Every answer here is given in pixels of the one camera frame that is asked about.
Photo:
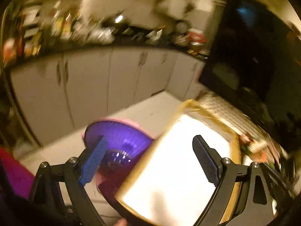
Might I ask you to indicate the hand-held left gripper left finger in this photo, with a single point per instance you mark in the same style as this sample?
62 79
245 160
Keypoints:
94 161

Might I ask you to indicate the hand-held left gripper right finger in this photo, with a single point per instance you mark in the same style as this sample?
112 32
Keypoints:
207 163

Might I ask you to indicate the gold cardboard box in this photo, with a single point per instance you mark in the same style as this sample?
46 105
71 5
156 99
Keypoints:
176 169

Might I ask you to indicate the pile of assorted snacks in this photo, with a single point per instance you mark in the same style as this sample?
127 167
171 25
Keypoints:
258 147

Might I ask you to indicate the person's left hand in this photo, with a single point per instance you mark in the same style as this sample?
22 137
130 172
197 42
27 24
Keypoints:
121 222

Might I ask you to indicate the purple electric fan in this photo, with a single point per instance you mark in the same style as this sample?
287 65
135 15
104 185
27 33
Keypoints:
122 139

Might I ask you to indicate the white computer keyboard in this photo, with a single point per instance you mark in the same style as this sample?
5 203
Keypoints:
228 113

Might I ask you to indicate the person's red garment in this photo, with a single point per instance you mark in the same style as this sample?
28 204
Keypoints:
16 171

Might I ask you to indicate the grey lower kitchen cabinets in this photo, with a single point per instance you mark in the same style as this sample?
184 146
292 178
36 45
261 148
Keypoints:
94 82

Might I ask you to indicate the black kitchen countertop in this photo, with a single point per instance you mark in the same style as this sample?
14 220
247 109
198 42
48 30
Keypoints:
77 47

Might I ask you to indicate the black computer monitor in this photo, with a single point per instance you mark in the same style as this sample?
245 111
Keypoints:
247 51

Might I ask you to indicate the red basin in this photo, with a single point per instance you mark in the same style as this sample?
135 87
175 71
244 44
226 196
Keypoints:
196 35

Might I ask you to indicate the white upper kitchen cabinet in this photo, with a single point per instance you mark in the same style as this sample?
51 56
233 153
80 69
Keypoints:
175 7

